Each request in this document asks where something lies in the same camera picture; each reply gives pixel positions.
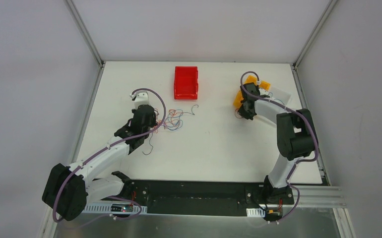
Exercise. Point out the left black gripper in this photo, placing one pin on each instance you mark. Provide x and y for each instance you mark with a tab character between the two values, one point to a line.
148	111

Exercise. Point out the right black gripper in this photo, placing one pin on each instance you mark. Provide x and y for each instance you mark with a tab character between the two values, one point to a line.
247	105

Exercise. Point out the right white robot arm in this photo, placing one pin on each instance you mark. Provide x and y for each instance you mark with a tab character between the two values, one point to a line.
295	136

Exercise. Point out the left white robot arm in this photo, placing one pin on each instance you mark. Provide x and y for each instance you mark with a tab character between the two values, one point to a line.
70	188

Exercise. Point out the clear white plastic bin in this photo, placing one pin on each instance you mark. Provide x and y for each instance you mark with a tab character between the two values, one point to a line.
280	96

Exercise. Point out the red plastic bin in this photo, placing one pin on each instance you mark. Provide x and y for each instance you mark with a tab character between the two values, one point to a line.
186	83

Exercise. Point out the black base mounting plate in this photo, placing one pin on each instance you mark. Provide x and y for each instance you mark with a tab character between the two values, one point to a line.
230	199

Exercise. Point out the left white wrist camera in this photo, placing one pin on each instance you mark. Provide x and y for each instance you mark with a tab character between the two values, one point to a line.
140	98

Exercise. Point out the right white cable duct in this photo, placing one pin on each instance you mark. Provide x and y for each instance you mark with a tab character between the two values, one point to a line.
255	212

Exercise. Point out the white cable duct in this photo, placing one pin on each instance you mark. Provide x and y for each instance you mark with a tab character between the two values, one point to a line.
118	208
255	212

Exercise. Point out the left white cable duct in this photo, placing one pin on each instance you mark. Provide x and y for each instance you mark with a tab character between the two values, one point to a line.
118	208

